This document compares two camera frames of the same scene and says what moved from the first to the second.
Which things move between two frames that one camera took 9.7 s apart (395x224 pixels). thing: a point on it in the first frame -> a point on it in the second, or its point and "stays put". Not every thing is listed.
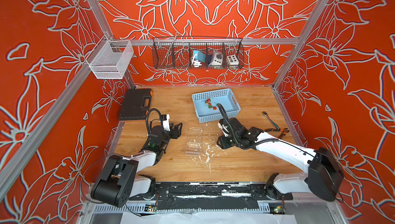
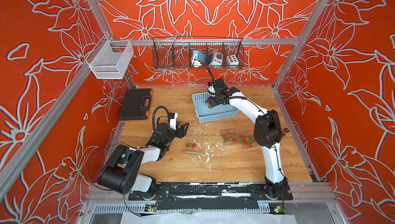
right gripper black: (221, 143) -> (211, 102)
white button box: (232, 60) stays put
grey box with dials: (217, 58) stays put
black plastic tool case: (136, 104) stays put
